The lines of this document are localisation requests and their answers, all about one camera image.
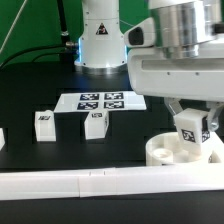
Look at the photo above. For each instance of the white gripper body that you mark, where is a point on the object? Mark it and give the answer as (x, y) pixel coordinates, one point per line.
(200, 78)

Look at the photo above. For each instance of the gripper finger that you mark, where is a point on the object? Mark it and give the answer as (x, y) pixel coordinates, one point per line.
(173, 105)
(215, 109)

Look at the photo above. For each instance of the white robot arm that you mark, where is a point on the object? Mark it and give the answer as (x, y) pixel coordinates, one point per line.
(176, 53)

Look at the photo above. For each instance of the white marker base plate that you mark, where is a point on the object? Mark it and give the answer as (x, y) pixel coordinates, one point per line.
(113, 101)

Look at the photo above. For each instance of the white front wall bar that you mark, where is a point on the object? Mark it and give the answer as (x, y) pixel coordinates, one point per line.
(111, 182)

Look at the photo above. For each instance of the black vertical post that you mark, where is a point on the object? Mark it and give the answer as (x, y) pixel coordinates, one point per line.
(66, 55)

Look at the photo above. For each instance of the white left wall piece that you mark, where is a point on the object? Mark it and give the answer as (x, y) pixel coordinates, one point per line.
(2, 138)

